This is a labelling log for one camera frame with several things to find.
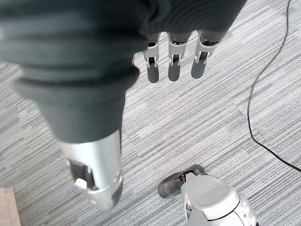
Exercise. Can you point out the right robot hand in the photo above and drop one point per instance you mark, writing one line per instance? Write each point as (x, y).
(77, 70)

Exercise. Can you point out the dark robot foot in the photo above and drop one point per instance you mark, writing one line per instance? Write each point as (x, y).
(172, 182)

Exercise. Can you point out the light wooden furniture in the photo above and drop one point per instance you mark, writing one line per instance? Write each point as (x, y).
(8, 208)

